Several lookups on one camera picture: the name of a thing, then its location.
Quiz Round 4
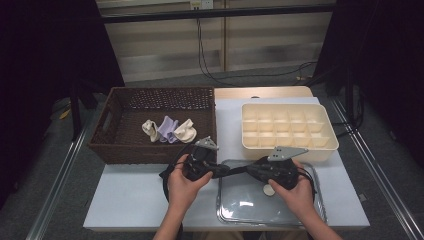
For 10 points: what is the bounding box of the black wall cable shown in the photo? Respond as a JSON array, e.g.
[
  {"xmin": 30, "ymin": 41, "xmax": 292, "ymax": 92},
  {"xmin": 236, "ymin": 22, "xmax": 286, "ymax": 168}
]
[{"xmin": 195, "ymin": 9, "xmax": 319, "ymax": 88}]

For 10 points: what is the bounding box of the cream sock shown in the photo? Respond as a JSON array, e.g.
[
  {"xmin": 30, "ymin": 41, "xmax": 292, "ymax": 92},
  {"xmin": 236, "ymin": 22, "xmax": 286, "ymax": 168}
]
[
  {"xmin": 141, "ymin": 119, "xmax": 160, "ymax": 143},
  {"xmin": 173, "ymin": 118, "xmax": 198, "ymax": 144}
]

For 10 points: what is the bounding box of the black curtain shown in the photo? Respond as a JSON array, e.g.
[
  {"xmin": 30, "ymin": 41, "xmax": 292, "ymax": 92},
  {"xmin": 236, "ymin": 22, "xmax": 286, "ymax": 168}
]
[
  {"xmin": 0, "ymin": 0, "xmax": 126, "ymax": 208},
  {"xmin": 313, "ymin": 0, "xmax": 424, "ymax": 161}
]

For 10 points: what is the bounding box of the beige window blind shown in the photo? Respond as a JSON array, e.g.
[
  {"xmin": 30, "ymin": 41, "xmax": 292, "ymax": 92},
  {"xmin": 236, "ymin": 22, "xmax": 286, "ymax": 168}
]
[{"xmin": 96, "ymin": 0, "xmax": 336, "ymax": 84}]

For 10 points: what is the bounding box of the brown woven basket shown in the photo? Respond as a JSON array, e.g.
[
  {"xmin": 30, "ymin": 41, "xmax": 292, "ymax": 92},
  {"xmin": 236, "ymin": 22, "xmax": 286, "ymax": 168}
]
[{"xmin": 87, "ymin": 86, "xmax": 218, "ymax": 166}]

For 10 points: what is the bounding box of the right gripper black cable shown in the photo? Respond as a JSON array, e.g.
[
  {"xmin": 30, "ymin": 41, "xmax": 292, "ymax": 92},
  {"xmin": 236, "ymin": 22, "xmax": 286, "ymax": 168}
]
[{"xmin": 296, "ymin": 166, "xmax": 318, "ymax": 204}]

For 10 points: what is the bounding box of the black floor cable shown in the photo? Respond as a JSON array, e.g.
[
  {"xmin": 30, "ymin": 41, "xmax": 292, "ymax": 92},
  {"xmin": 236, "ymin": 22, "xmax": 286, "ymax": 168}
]
[{"xmin": 334, "ymin": 93, "xmax": 365, "ymax": 138}]

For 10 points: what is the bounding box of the black stand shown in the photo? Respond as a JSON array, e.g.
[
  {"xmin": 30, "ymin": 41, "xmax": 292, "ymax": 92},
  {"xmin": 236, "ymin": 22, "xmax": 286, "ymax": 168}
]
[
  {"xmin": 308, "ymin": 63, "xmax": 364, "ymax": 131},
  {"xmin": 68, "ymin": 78, "xmax": 101, "ymax": 141}
]

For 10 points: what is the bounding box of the metal floor rail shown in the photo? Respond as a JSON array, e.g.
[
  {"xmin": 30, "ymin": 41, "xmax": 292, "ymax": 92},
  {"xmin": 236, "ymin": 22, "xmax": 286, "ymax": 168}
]
[
  {"xmin": 329, "ymin": 98, "xmax": 424, "ymax": 240},
  {"xmin": 24, "ymin": 119, "xmax": 96, "ymax": 240}
]

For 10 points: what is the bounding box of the black horizontal bar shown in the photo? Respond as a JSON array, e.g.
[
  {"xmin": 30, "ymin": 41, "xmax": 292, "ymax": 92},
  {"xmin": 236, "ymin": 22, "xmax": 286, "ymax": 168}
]
[{"xmin": 99, "ymin": 3, "xmax": 338, "ymax": 24}]

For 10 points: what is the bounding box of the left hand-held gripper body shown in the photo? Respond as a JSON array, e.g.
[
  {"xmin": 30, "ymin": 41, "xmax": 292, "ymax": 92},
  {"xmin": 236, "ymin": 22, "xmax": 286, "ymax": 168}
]
[{"xmin": 179, "ymin": 135, "xmax": 221, "ymax": 183}]

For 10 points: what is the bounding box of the cream compartment organizer box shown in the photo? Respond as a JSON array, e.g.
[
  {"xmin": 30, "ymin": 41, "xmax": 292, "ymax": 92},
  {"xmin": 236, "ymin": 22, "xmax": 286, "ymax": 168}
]
[{"xmin": 240, "ymin": 102, "xmax": 340, "ymax": 163}]

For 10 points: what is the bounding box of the person's right hand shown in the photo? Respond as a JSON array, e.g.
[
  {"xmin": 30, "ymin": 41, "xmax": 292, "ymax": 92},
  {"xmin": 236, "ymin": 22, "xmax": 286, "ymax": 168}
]
[{"xmin": 268, "ymin": 159, "xmax": 318, "ymax": 223}]

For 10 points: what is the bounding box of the person's left hand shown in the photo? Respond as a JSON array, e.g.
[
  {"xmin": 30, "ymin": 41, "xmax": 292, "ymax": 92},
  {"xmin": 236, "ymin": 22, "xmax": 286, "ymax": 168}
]
[{"xmin": 166, "ymin": 162, "xmax": 214, "ymax": 215}]

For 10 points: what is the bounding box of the purple sock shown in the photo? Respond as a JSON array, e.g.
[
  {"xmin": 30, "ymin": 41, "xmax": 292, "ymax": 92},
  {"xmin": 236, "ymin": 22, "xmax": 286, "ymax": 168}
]
[{"xmin": 157, "ymin": 115, "xmax": 179, "ymax": 144}]

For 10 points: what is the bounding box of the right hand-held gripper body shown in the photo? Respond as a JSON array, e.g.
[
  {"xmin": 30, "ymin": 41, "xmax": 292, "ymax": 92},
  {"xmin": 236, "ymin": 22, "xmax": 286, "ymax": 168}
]
[{"xmin": 261, "ymin": 145, "xmax": 300, "ymax": 192}]

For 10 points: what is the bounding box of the white round disc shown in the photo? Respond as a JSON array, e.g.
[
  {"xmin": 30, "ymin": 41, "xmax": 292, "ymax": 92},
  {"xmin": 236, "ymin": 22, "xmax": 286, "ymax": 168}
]
[{"xmin": 262, "ymin": 183, "xmax": 277, "ymax": 197}]

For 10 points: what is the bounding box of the white wall outlet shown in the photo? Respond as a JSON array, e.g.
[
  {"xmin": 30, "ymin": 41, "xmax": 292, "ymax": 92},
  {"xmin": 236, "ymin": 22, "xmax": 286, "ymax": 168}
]
[{"xmin": 189, "ymin": 0, "xmax": 214, "ymax": 10}]

